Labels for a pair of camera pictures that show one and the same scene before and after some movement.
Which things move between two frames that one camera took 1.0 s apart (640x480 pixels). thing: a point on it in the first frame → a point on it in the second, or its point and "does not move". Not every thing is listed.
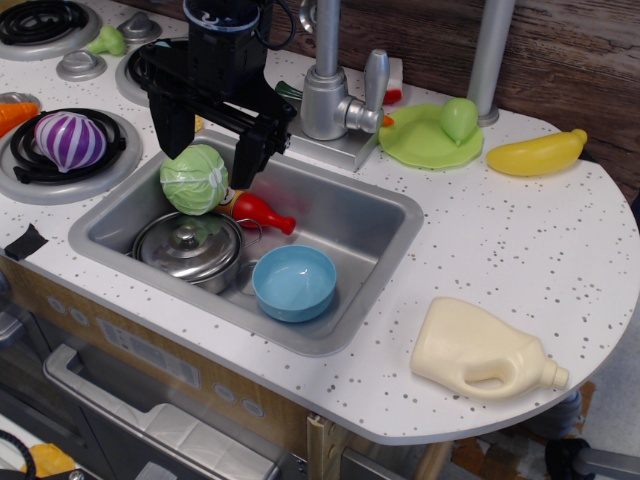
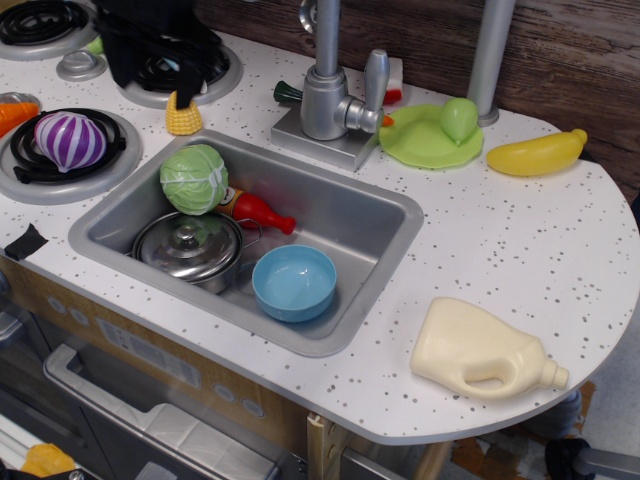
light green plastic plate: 417,137 does not move
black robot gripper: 221,61 → 169,29
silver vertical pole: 490,58 does not move
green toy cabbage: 196,180 does not move
